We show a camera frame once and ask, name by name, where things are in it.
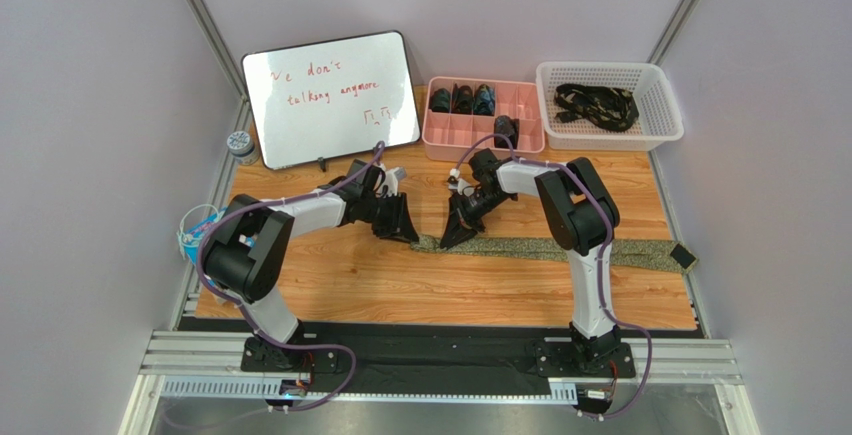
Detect green patterned tie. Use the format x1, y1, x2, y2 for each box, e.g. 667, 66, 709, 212
410, 235, 698, 275

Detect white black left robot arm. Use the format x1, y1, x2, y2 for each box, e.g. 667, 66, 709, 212
195, 160, 419, 350

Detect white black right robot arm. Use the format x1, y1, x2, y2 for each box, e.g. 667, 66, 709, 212
439, 149, 620, 360

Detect pink divided organizer box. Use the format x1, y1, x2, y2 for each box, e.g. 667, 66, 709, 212
422, 76, 545, 161

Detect rolled dark tie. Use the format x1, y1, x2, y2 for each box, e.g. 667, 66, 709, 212
429, 88, 452, 113
493, 115, 520, 150
472, 83, 496, 116
451, 84, 474, 115

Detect white plastic basket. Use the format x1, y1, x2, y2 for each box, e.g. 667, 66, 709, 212
536, 61, 684, 152

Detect small patterned round jar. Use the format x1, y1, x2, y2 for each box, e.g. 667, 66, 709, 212
226, 130, 260, 165

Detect black camouflage tie in basket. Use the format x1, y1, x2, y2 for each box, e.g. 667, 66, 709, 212
553, 83, 639, 133

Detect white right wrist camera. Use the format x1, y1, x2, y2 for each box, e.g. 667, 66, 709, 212
447, 168, 470, 194

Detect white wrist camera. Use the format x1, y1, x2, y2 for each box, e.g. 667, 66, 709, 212
380, 166, 407, 196
447, 168, 470, 194

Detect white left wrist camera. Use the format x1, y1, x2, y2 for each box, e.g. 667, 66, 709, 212
380, 166, 407, 196

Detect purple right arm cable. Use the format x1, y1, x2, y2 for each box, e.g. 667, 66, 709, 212
452, 132, 654, 420

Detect white whiteboard black frame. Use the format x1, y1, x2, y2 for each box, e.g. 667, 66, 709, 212
241, 31, 421, 170

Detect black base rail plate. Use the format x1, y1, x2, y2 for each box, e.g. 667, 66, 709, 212
180, 320, 678, 396

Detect white adapter cable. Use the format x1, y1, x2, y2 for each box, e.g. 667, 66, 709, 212
176, 203, 221, 261

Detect aluminium frame rail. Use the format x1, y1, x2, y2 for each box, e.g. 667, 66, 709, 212
119, 330, 756, 434

